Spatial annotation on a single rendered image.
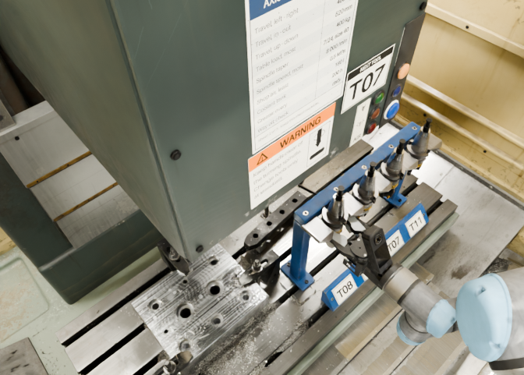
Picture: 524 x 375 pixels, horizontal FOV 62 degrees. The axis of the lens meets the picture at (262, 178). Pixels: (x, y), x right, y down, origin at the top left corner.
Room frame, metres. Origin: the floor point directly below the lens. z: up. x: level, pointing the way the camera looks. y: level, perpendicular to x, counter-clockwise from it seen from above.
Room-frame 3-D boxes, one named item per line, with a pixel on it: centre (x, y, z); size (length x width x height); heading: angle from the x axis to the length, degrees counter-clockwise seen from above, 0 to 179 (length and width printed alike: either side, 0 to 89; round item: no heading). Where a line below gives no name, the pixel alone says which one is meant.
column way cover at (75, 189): (0.86, 0.43, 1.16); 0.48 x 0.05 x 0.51; 130
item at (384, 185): (0.70, -0.30, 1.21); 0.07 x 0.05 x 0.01; 40
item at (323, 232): (0.56, -0.13, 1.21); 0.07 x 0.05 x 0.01; 40
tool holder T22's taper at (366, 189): (0.66, -0.26, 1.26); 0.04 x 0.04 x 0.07
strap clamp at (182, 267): (0.62, 0.26, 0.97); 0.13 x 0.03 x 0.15; 40
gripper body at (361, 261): (0.50, -0.26, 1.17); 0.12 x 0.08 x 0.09; 40
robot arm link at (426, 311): (0.37, -0.36, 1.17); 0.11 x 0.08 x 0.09; 40
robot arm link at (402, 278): (0.44, -0.31, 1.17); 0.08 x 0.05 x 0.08; 130
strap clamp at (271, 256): (0.57, 0.01, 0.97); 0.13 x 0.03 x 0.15; 130
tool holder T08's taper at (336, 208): (0.59, -0.17, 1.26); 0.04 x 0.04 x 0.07
